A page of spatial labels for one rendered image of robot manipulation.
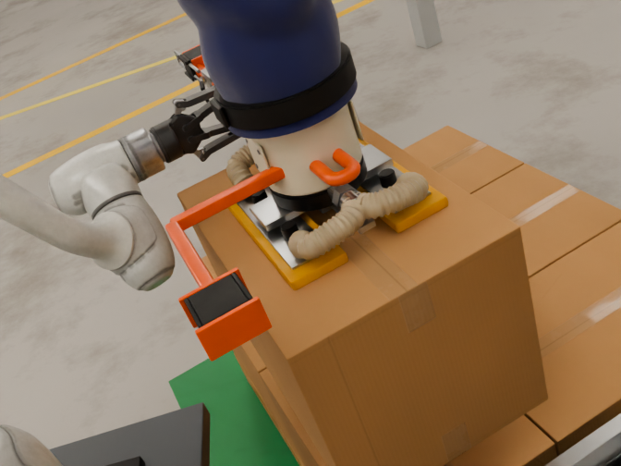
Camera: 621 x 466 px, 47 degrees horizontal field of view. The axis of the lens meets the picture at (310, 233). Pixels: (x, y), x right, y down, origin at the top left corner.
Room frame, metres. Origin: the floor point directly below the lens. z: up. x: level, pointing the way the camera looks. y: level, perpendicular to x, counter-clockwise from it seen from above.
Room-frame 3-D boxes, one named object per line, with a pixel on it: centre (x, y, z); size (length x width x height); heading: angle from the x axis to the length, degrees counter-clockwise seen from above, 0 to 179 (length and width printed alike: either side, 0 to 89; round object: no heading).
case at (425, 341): (1.08, -0.03, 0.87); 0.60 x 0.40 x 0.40; 13
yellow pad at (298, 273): (1.05, 0.05, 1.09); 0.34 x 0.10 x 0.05; 13
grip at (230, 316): (0.72, 0.14, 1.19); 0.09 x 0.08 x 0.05; 103
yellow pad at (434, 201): (1.09, -0.14, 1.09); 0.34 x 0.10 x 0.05; 13
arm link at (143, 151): (1.27, 0.24, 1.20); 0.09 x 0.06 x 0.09; 15
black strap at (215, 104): (1.07, -0.04, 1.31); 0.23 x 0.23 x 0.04
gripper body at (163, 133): (1.29, 0.17, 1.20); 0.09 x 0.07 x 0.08; 105
